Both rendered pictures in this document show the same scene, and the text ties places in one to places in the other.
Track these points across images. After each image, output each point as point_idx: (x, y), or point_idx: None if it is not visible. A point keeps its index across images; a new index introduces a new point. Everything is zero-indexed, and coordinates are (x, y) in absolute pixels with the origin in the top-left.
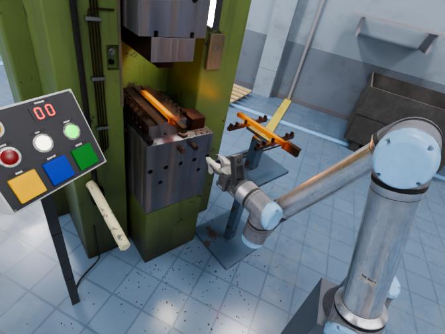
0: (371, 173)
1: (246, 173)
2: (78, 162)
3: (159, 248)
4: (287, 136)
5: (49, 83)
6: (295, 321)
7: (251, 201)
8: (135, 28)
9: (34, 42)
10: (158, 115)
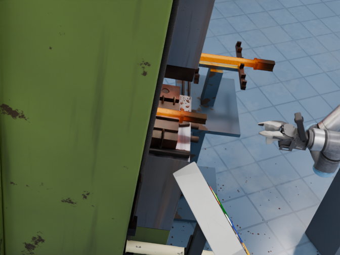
0: None
1: (216, 114)
2: (228, 216)
3: None
4: (240, 51)
5: (99, 172)
6: (327, 209)
7: (331, 143)
8: (190, 64)
9: (33, 140)
10: (160, 121)
